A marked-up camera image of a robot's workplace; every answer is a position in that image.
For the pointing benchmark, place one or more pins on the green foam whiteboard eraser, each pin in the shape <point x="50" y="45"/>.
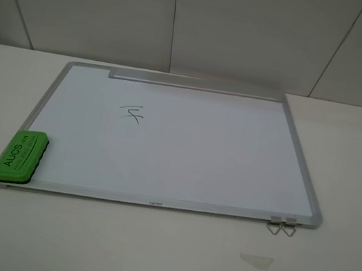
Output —
<point x="21" y="157"/>

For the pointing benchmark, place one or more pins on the white aluminium-framed whiteboard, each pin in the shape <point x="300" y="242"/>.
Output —
<point x="170" y="147"/>

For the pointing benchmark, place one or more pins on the silver marker tray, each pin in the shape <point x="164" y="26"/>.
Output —
<point x="240" y="90"/>

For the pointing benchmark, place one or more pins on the left metal hanging clip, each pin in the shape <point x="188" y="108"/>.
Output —
<point x="275" y="225"/>

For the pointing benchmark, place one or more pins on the metal hanging clip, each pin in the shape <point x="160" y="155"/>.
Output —
<point x="289" y="226"/>
<point x="275" y="225"/>

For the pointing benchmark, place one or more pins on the right metal hanging clip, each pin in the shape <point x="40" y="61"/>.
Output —
<point x="289" y="226"/>

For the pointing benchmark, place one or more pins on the clear tape piece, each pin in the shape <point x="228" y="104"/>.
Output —
<point x="257" y="261"/>

